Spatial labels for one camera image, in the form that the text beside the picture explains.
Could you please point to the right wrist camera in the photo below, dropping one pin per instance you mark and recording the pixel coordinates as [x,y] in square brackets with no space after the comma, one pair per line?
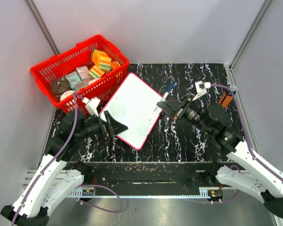
[201,89]

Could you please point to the striped sponge lower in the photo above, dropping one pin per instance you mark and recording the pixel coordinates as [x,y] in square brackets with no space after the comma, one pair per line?
[96,73]

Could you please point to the striped sponge stack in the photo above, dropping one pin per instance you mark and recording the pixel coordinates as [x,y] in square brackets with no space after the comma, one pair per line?
[101,60]

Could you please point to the red plastic shopping basket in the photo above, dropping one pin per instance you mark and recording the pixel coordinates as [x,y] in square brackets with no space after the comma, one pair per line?
[60,65]

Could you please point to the pink box lower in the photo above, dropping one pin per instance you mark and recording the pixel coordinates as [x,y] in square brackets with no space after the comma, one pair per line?
[81,85]

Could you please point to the brown round bread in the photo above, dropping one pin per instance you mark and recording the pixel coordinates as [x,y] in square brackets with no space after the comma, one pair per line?
[60,86]

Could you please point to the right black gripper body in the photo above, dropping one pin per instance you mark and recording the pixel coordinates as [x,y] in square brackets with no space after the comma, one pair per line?
[194,114]

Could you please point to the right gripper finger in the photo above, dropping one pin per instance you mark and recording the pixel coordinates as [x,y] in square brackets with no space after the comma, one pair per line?
[172,110]
[172,102]

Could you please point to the teal small box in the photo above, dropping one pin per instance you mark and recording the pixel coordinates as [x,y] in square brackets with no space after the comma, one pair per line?
[73,78]

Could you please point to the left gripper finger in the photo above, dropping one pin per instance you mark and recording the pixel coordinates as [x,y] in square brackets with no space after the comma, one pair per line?
[110,120]
[117,128]

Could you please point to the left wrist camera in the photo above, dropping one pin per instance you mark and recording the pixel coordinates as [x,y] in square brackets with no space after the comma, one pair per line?
[91,105]

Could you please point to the pink small box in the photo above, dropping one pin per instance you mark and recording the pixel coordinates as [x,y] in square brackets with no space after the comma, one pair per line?
[83,73]

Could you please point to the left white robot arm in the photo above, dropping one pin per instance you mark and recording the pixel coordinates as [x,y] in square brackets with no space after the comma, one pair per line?
[38,201]

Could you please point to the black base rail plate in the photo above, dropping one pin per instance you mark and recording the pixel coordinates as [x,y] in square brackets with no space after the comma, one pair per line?
[155,178]

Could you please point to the pink framed whiteboard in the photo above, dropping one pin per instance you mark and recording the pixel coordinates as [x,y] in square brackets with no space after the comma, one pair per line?
[133,105]

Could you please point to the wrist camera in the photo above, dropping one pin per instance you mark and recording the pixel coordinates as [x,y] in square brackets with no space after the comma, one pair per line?
[201,89]
[91,105]

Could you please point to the blue capped whiteboard marker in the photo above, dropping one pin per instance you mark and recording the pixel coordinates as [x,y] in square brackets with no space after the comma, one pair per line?
[169,89]

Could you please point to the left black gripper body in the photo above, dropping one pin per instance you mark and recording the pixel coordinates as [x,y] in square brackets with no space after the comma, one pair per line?
[93,127]

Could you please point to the pink round pastry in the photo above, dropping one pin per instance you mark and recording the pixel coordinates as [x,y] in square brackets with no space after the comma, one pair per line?
[67,94]

